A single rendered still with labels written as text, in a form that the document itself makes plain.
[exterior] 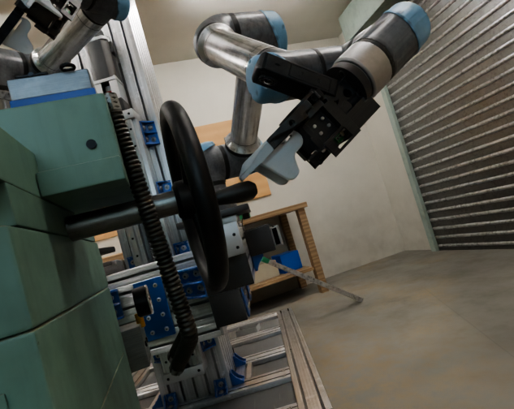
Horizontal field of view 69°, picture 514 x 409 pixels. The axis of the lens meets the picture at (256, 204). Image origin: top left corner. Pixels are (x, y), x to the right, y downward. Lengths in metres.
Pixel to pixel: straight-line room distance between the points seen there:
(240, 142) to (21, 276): 0.91
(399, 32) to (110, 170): 0.42
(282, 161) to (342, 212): 3.94
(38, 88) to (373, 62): 0.43
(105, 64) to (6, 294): 1.18
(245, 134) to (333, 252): 3.27
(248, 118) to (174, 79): 3.23
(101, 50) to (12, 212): 1.15
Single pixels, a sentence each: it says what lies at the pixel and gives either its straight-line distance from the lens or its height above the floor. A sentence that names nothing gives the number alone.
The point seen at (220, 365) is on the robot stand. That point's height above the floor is 0.31.
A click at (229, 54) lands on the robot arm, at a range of 0.76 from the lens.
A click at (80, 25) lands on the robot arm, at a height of 1.37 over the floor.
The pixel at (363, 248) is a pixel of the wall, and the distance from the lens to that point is 4.49.
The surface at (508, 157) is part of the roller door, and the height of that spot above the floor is 0.72.
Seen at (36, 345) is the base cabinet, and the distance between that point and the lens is 0.37.
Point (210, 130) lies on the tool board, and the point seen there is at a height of 1.88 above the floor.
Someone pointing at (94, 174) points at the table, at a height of 0.85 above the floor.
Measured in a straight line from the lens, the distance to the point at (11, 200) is 0.40.
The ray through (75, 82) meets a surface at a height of 0.98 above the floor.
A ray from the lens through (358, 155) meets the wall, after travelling 4.64.
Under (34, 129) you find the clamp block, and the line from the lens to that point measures 0.53.
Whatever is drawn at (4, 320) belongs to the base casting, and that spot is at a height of 0.72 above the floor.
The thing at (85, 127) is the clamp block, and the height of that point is 0.92.
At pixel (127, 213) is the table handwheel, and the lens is 0.56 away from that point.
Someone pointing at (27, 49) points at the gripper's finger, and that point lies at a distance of 0.88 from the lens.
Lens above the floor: 0.74
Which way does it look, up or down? 3 degrees up
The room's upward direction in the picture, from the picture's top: 16 degrees counter-clockwise
